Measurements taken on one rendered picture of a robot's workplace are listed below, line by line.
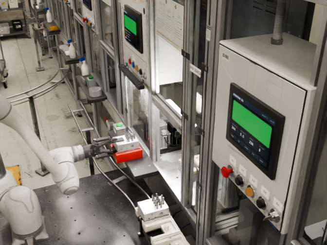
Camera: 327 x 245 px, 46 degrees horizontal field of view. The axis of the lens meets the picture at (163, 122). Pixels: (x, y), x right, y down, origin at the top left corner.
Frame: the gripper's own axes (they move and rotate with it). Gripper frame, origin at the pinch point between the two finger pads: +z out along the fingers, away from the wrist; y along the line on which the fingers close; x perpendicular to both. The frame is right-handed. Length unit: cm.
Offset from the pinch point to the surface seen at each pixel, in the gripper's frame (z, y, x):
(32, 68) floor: -17, -98, 428
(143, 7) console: 16, 77, -8
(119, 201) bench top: -5.2, -31.6, -11.3
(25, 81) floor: -33, -98, 377
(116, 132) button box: 2.5, 0.2, 12.5
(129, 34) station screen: 14, 60, 9
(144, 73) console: 15.0, 43.5, -8.4
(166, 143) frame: 27.3, -2.6, -6.7
